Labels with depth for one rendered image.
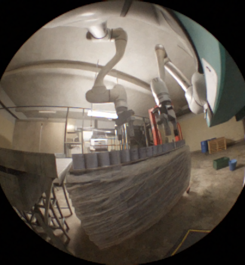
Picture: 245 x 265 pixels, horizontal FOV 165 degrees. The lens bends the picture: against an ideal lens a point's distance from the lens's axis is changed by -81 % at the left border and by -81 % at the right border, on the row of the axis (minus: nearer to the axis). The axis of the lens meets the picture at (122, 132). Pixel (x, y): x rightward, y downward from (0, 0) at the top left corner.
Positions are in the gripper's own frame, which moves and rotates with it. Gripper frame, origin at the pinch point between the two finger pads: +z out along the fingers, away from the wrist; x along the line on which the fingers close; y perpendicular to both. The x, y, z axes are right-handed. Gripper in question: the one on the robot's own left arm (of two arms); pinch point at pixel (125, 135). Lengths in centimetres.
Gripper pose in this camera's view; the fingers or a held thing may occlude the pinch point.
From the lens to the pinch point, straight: 51.3
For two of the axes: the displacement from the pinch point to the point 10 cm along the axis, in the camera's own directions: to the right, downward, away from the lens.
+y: -8.6, 0.0, -5.1
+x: 4.9, -2.4, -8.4
